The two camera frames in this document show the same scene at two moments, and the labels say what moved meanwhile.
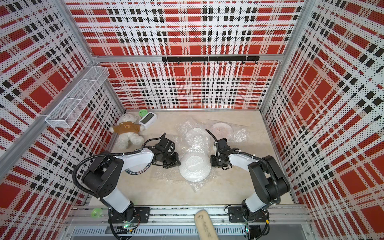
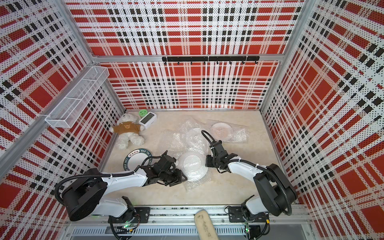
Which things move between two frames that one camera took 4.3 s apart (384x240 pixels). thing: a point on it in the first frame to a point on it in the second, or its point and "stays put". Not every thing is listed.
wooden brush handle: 204,226 stays put
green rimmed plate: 195,167 stays put
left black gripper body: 169,160 to 170,177
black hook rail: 213,60 stays put
